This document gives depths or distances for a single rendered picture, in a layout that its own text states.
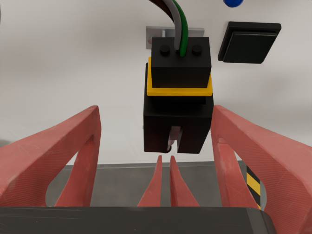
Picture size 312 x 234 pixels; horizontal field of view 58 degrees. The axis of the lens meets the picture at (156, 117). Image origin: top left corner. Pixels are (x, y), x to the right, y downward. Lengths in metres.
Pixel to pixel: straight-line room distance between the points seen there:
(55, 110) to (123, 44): 0.14
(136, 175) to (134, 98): 1.15
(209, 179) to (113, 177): 0.48
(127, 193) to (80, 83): 1.22
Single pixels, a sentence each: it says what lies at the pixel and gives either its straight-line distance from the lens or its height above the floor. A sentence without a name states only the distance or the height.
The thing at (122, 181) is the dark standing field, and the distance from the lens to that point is 1.47.
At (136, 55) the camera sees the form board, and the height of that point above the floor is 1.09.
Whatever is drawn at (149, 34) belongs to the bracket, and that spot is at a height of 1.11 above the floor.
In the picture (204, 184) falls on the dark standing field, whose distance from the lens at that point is 1.43.
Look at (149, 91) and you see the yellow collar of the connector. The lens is 0.15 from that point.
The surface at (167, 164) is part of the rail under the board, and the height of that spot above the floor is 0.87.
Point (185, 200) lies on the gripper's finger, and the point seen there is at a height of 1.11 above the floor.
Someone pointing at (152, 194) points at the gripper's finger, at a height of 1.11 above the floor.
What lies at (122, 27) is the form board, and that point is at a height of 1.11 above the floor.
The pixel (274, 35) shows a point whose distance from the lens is 0.24.
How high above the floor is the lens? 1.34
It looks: 79 degrees down
